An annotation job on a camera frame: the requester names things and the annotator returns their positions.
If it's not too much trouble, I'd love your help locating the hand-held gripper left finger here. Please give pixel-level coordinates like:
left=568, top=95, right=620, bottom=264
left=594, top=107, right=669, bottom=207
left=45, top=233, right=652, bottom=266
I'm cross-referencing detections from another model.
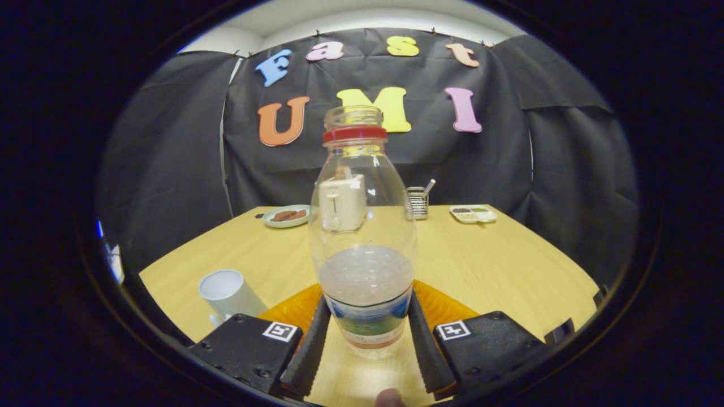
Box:
left=188, top=283, right=331, bottom=399

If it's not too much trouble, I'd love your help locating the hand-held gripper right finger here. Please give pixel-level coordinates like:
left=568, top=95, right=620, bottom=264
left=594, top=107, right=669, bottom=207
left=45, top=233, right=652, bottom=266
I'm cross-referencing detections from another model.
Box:
left=408, top=280, right=552, bottom=396

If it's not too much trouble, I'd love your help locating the clear plastic juice bottle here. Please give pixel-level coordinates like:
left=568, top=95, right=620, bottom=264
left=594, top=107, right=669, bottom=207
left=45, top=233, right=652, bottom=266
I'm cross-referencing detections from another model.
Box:
left=308, top=105, right=418, bottom=360

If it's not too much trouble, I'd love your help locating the white cup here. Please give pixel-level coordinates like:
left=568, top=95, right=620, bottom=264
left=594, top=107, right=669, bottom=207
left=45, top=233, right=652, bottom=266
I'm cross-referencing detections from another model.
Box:
left=198, top=269, right=268, bottom=328

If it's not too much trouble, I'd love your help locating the wooden table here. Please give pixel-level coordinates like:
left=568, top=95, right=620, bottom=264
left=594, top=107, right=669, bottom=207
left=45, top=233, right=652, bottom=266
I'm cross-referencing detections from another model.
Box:
left=139, top=205, right=599, bottom=406

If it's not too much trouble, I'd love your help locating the pale green plate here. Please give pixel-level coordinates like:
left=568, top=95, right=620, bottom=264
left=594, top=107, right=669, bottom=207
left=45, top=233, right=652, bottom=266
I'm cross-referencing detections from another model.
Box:
left=262, top=204, right=311, bottom=229

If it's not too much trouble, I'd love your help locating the white divided dish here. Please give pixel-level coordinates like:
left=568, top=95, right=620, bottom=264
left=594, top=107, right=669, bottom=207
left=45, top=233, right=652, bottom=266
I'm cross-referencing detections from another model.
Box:
left=450, top=204, right=498, bottom=224

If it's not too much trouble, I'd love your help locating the white toaster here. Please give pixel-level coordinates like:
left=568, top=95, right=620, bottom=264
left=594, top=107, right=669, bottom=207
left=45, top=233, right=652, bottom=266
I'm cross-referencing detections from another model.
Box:
left=317, top=167, right=368, bottom=232

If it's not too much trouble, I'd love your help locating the wire utensil holder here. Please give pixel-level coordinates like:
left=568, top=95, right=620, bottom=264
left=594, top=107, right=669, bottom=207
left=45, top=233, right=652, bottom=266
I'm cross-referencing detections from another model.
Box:
left=407, top=179, right=437, bottom=220

